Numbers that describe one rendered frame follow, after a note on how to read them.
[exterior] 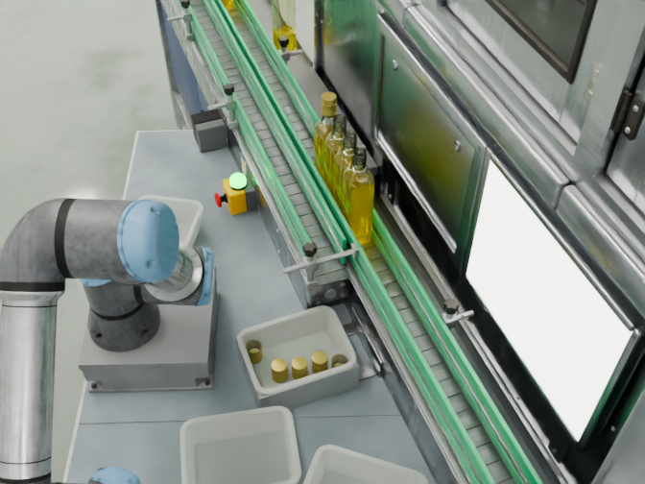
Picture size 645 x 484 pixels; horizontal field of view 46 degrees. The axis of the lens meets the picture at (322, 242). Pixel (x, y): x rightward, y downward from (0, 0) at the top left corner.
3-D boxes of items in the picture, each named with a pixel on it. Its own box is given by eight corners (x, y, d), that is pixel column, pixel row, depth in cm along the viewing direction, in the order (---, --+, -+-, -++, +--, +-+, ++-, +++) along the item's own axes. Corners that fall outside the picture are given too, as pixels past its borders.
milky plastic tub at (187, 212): (209, 225, 202) (205, 201, 195) (184, 290, 187) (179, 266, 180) (146, 216, 204) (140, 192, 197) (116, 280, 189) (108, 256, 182)
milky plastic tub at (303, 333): (359, 386, 166) (361, 363, 160) (260, 419, 161) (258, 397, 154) (330, 325, 177) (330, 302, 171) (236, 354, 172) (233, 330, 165)
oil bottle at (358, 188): (371, 242, 178) (376, 173, 162) (348, 248, 176) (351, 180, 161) (362, 226, 181) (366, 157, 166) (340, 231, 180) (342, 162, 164)
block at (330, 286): (349, 299, 175) (350, 278, 170) (311, 310, 172) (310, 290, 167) (344, 287, 177) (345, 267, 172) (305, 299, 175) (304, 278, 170)
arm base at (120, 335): (86, 355, 159) (76, 326, 152) (91, 299, 169) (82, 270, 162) (160, 348, 161) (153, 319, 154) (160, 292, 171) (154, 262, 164)
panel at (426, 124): (594, 448, 131) (657, 329, 106) (579, 454, 131) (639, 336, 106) (380, 135, 189) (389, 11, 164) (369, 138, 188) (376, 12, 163)
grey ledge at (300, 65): (375, 193, 203) (378, 160, 195) (345, 202, 201) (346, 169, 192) (264, 14, 263) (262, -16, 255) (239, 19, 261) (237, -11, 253)
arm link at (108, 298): (94, 271, 162) (80, 226, 152) (157, 273, 162) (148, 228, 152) (80, 316, 154) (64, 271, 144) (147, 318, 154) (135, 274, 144)
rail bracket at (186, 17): (196, 41, 236) (190, 2, 226) (173, 46, 234) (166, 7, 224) (193, 35, 238) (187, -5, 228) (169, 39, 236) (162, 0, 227)
